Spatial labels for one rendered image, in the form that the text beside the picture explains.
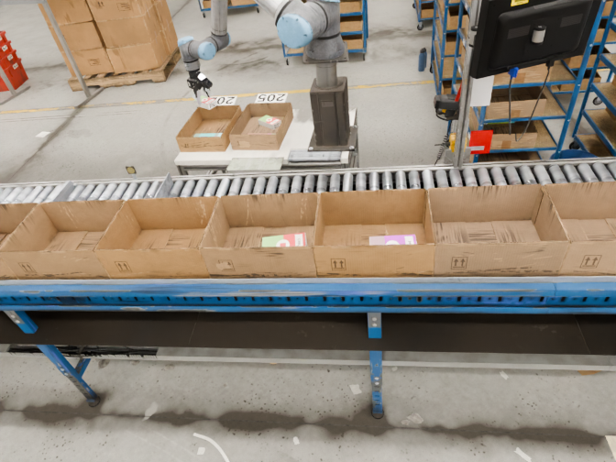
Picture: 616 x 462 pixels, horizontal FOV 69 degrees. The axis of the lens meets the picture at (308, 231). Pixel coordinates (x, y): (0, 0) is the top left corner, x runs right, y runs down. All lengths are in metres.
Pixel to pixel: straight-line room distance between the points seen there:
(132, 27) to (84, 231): 4.09
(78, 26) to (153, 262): 4.83
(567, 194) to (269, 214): 1.08
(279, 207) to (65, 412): 1.62
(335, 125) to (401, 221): 0.85
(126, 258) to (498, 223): 1.36
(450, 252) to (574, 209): 0.56
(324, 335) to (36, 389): 1.75
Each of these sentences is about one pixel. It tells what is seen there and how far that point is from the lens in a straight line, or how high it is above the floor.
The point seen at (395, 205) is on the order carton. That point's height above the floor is 0.98.
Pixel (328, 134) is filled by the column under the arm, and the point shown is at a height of 0.83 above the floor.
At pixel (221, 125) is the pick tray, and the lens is 2.91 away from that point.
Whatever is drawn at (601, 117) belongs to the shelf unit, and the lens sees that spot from 3.79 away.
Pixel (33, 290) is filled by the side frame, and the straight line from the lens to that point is 1.96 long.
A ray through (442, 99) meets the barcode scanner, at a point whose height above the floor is 1.09.
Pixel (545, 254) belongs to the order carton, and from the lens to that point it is 1.56.
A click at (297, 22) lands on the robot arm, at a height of 1.47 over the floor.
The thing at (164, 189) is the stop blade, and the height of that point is 0.78.
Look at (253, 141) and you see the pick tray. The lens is 2.56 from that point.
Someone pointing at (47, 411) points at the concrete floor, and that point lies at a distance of 2.82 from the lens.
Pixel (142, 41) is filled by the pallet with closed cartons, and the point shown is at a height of 0.47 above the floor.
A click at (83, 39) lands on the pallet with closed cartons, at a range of 6.29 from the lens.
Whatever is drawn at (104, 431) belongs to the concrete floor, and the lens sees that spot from 2.59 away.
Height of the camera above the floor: 2.05
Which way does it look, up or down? 41 degrees down
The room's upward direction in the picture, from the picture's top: 9 degrees counter-clockwise
